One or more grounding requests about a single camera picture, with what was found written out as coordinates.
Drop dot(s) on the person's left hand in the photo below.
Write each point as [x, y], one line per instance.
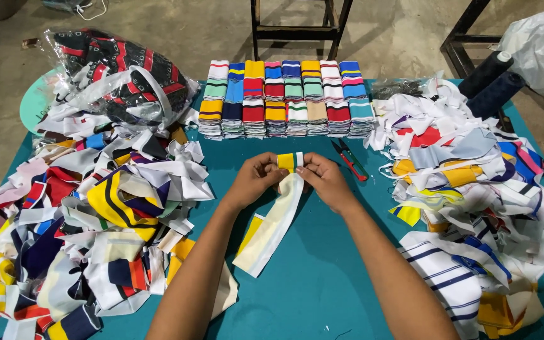
[251, 182]

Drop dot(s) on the person's right hand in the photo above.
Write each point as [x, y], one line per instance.
[326, 182]

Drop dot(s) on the cream yellow striped knit collar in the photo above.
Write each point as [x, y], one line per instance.
[274, 222]

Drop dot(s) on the red green thread snips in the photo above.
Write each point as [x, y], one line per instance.
[349, 160]

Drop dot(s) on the rows of folded striped collars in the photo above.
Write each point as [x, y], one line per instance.
[286, 99]

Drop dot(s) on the clear bag of dark scraps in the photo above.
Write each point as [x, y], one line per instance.
[397, 88]

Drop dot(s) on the heap of white striped collars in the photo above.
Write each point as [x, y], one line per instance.
[470, 198]

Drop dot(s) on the plastic bag of black collars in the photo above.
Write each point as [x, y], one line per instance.
[116, 75]

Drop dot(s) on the large heap of knit collars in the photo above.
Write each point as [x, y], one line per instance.
[83, 222]

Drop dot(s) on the dark navy thread cone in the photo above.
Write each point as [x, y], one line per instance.
[496, 94]

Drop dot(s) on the black thread cone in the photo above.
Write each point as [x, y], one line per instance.
[485, 73]

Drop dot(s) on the mint green round plate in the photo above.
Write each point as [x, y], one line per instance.
[38, 101]

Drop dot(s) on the white plastic bag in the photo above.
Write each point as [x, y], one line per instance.
[543, 52]

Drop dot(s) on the dark wooden bench frame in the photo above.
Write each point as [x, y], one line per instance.
[470, 42]

